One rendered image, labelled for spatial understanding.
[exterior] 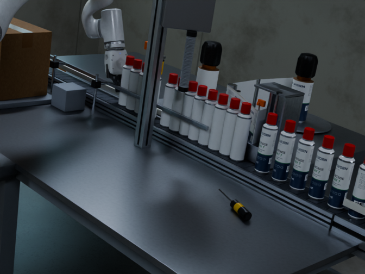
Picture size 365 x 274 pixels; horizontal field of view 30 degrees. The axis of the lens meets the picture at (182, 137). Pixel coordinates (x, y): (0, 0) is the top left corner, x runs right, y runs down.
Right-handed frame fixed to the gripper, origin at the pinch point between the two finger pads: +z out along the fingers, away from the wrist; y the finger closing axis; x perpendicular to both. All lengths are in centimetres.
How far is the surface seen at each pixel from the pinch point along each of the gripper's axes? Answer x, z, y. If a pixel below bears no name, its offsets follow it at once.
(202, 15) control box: -58, -21, -8
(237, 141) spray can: -64, 22, -2
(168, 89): -32.3, 2.7, -2.6
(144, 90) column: -34.8, 2.0, -16.7
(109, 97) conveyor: 8.3, 3.7, 1.1
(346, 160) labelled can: -106, 28, -2
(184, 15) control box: -54, -22, -13
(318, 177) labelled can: -96, 33, -3
